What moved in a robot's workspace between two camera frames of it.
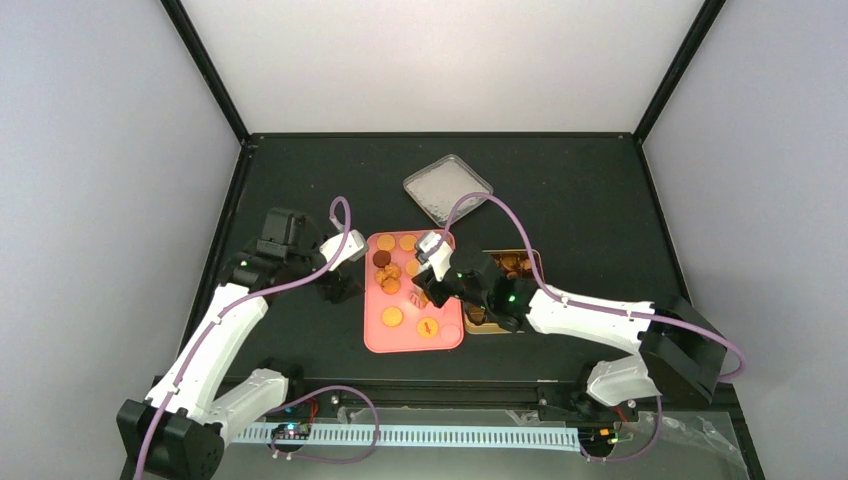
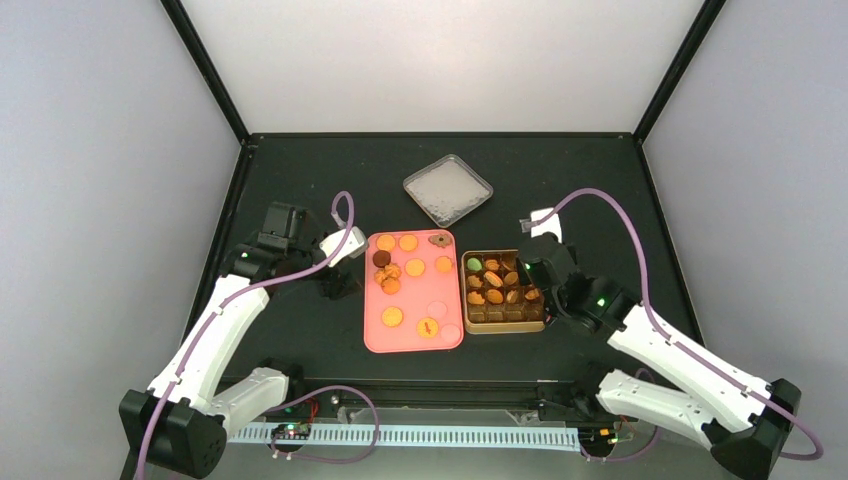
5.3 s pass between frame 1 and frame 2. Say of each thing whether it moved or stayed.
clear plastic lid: stayed
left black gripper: stayed
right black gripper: moved
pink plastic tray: stayed
